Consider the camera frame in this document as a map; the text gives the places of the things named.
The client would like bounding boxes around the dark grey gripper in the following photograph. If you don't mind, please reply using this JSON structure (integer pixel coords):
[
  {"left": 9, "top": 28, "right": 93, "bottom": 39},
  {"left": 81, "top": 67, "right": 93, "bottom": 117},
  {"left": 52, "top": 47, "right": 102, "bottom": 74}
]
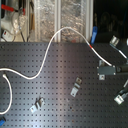
[{"left": 97, "top": 60, "right": 128, "bottom": 80}]

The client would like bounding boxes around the long white cable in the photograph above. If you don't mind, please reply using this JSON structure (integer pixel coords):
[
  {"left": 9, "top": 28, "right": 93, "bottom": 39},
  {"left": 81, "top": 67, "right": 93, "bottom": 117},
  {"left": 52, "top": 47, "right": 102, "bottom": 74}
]
[{"left": 0, "top": 27, "right": 114, "bottom": 80}]

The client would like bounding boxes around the silver cylindrical fixture upper right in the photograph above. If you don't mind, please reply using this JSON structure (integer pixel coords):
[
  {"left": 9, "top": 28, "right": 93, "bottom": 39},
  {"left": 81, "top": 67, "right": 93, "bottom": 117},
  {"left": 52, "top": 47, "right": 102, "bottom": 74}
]
[{"left": 110, "top": 36, "right": 119, "bottom": 46}]

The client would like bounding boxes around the silver clip lower right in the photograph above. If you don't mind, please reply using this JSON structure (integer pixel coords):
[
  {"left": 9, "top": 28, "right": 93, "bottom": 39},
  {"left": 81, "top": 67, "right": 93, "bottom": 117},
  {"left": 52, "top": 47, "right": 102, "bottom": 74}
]
[{"left": 114, "top": 94, "right": 126, "bottom": 105}]

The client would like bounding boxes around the black perforated breadboard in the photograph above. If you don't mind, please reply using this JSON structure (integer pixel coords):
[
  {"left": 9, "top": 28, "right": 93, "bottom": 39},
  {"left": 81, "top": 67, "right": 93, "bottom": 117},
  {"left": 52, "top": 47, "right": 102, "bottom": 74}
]
[{"left": 0, "top": 43, "right": 128, "bottom": 128}]

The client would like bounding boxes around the blue plastic object top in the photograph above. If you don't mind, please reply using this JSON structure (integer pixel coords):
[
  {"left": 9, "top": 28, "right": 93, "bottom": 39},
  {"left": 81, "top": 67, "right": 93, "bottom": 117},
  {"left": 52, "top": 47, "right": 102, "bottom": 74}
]
[{"left": 91, "top": 26, "right": 98, "bottom": 44}]

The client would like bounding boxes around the blue connector bottom left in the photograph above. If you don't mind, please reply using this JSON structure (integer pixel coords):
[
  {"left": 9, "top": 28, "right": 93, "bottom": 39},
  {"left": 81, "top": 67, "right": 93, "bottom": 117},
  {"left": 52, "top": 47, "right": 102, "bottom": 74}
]
[{"left": 0, "top": 117, "right": 6, "bottom": 126}]

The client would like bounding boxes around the metal cable clip center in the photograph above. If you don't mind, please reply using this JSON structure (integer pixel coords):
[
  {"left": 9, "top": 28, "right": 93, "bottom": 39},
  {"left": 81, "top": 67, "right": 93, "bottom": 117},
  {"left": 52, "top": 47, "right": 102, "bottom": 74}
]
[{"left": 70, "top": 77, "right": 82, "bottom": 97}]

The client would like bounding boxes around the metal cable clip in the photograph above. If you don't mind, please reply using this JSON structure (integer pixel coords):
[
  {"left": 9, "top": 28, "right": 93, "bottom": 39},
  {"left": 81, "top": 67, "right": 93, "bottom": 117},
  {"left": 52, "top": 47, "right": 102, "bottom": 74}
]
[
  {"left": 30, "top": 98, "right": 45, "bottom": 113},
  {"left": 70, "top": 77, "right": 82, "bottom": 97}
]

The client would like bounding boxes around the aluminium frame rail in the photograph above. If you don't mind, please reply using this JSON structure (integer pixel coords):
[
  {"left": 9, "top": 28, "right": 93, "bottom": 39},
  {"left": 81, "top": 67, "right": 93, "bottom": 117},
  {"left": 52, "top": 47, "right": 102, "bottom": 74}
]
[{"left": 85, "top": 0, "right": 94, "bottom": 41}]

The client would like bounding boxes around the metal cable clip lower left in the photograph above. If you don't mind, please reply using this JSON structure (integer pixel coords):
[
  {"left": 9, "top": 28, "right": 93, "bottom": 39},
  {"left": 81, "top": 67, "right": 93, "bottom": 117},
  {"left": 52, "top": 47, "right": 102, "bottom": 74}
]
[{"left": 30, "top": 98, "right": 45, "bottom": 113}]

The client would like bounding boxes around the short white cable left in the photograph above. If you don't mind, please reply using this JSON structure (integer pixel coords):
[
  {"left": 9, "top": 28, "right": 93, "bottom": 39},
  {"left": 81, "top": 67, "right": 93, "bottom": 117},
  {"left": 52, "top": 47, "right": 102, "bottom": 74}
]
[{"left": 0, "top": 73, "right": 14, "bottom": 115}]

